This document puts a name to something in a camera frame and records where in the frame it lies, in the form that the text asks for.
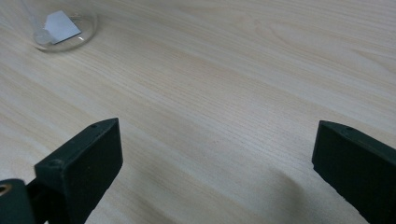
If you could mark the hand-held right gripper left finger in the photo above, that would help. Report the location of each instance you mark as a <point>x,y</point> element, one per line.
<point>81,165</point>

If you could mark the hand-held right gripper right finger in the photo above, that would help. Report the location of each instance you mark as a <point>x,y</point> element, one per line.
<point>358,165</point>

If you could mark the clear glass beaker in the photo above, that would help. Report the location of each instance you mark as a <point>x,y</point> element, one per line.
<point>67,35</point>

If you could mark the white paper label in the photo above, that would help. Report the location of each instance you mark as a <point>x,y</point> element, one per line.
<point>61,27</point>

